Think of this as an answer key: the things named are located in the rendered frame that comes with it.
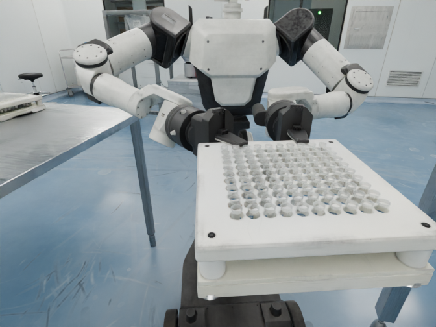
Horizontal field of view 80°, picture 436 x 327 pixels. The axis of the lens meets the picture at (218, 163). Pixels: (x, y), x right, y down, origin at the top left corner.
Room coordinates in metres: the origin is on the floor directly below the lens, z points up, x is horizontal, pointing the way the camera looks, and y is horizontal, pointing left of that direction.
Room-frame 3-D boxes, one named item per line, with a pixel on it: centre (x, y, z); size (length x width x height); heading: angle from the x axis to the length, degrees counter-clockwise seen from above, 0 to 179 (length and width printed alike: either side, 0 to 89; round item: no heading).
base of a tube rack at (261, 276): (0.30, -0.09, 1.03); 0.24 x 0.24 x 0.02; 3
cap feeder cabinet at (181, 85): (3.25, 0.22, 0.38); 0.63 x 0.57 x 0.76; 80
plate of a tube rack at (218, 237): (0.30, -0.09, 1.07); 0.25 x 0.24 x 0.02; 93
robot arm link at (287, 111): (0.52, -0.15, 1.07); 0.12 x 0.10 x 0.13; 176
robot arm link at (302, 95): (0.67, -0.19, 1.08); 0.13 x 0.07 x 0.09; 113
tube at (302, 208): (0.22, -0.09, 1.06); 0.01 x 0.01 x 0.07
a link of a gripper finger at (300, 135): (0.43, -0.14, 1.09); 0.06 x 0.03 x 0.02; 176
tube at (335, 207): (0.23, -0.12, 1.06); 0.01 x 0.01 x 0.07
